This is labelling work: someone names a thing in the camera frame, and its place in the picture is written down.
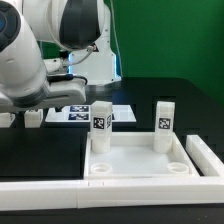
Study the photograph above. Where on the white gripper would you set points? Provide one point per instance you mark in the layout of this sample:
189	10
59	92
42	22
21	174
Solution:
57	94

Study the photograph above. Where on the white square table top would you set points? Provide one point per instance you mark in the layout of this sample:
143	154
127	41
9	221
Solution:
131	155

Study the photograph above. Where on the white L-shaped obstacle fence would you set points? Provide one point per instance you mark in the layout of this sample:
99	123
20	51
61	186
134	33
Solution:
207	188

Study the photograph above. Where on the white marker base plate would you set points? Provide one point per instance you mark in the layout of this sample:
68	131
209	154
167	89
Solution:
81	113

